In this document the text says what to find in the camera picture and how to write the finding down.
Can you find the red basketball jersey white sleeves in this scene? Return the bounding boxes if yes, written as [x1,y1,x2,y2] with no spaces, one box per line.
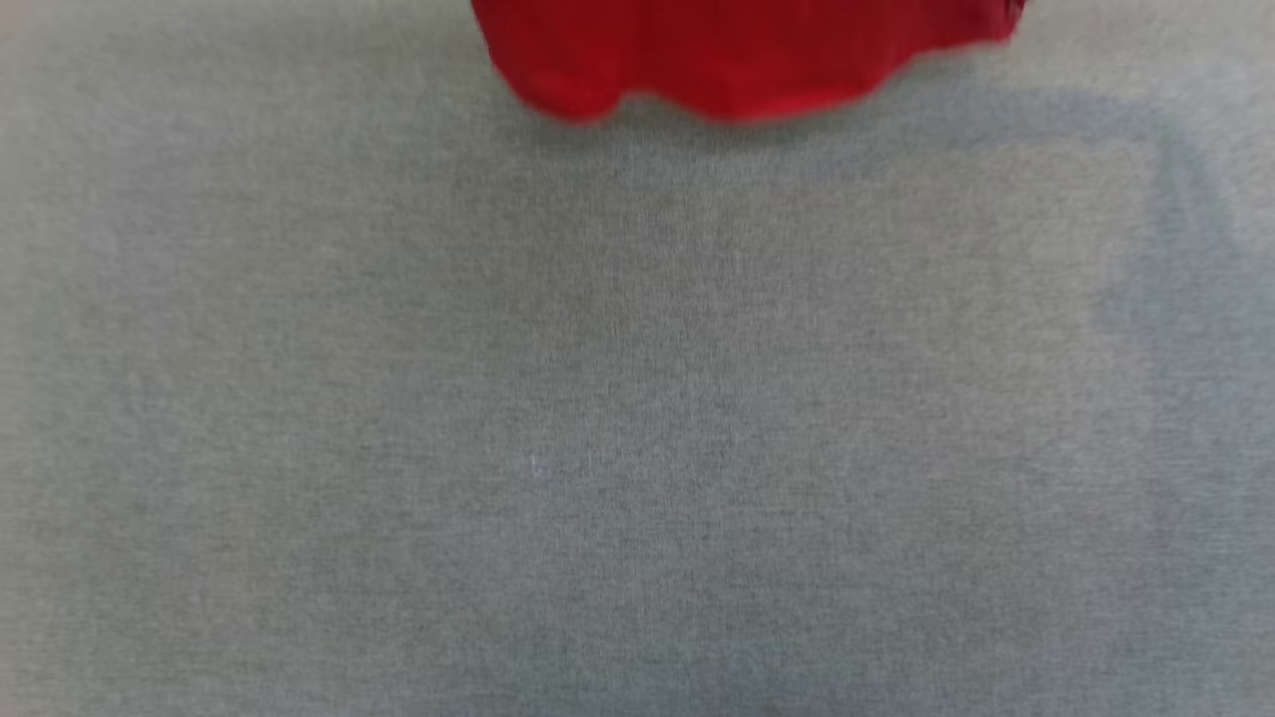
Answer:
[468,0,1029,126]

